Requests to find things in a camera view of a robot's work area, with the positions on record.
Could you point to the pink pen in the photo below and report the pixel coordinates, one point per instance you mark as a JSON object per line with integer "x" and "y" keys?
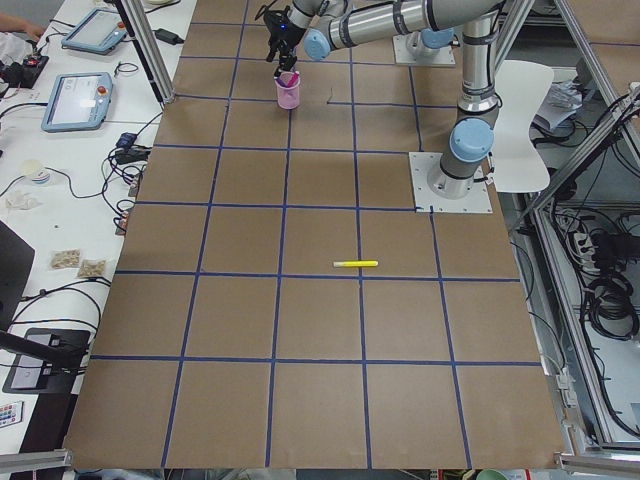
{"x": 295, "y": 79}

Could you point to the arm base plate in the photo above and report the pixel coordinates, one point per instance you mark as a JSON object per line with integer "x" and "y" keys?
{"x": 443, "y": 58}
{"x": 434, "y": 192}

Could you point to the yellow pen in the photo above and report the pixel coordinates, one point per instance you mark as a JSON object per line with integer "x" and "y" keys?
{"x": 356, "y": 264}

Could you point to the white chair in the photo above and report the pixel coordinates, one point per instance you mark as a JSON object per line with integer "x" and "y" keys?
{"x": 522, "y": 87}

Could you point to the black power adapter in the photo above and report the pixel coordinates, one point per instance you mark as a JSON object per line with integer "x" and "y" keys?
{"x": 168, "y": 36}

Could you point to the far teach pendant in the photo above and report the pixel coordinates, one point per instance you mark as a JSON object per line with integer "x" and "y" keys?
{"x": 99, "y": 32}

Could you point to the remote control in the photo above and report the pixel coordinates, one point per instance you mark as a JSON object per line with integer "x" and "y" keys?
{"x": 11, "y": 414}

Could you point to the black monitor stand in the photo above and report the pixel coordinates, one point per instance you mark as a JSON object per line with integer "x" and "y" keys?
{"x": 47, "y": 360}

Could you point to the pink mesh cup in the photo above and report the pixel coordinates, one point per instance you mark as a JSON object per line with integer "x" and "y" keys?
{"x": 287, "y": 98}

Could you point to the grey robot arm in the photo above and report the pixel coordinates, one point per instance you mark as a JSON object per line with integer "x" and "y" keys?
{"x": 428, "y": 40}
{"x": 322, "y": 27}

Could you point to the white tape roll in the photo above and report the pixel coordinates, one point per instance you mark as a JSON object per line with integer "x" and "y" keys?
{"x": 35, "y": 171}

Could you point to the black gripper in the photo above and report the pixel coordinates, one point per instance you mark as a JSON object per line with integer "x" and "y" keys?
{"x": 283, "y": 36}

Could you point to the aluminium frame post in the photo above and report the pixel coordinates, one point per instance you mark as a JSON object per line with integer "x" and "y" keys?
{"x": 140, "y": 32}

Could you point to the teach pendant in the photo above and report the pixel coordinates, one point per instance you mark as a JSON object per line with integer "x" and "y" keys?
{"x": 99, "y": 32}
{"x": 78, "y": 102}

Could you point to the near teach pendant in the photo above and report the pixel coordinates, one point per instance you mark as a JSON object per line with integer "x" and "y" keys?
{"x": 78, "y": 102}

